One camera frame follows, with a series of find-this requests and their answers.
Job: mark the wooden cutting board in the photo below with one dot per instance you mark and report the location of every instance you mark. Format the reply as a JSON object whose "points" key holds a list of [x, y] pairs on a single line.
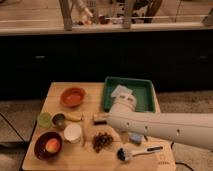
{"points": [[81, 156]]}

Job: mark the green plastic tray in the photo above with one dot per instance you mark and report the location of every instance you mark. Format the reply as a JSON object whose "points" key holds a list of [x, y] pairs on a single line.
{"points": [[141, 89]]}

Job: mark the dark brown bowl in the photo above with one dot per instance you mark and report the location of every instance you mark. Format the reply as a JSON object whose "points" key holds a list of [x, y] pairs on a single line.
{"points": [[39, 148]]}

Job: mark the light green cup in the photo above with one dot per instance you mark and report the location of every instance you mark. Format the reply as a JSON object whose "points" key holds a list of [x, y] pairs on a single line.
{"points": [[44, 120]]}

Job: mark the blue sponge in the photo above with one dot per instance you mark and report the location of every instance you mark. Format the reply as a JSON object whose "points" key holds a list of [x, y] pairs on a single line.
{"points": [[135, 138]]}

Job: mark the yellow banana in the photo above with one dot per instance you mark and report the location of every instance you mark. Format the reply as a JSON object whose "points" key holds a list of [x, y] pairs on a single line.
{"points": [[72, 117]]}

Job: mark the wooden block eraser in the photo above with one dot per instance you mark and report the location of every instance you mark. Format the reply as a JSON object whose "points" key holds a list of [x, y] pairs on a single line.
{"points": [[99, 119]]}

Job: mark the peach fruit in bowl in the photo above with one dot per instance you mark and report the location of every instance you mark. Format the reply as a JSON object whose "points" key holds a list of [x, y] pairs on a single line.
{"points": [[52, 146]]}

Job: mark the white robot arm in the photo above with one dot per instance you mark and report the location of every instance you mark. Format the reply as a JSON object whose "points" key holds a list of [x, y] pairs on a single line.
{"points": [[186, 128]]}

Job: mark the white round container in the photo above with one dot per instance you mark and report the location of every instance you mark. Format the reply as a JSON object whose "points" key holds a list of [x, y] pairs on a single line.
{"points": [[72, 133]]}

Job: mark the black white dish brush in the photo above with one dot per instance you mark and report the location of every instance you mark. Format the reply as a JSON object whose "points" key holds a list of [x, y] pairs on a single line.
{"points": [[124, 154]]}

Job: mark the white cloth in tray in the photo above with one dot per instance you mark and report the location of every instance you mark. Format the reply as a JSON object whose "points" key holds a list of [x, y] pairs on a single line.
{"points": [[120, 89]]}

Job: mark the dark grape bunch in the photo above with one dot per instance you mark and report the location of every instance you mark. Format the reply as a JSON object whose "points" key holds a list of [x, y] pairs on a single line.
{"points": [[101, 141]]}

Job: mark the wooden stick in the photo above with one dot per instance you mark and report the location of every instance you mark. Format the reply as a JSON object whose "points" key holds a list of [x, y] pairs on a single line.
{"points": [[83, 134]]}

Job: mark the orange red bowl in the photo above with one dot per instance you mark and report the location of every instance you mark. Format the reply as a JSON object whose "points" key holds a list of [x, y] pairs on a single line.
{"points": [[72, 97]]}

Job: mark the small metal cup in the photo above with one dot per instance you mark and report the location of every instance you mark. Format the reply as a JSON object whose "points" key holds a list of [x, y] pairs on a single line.
{"points": [[59, 121]]}

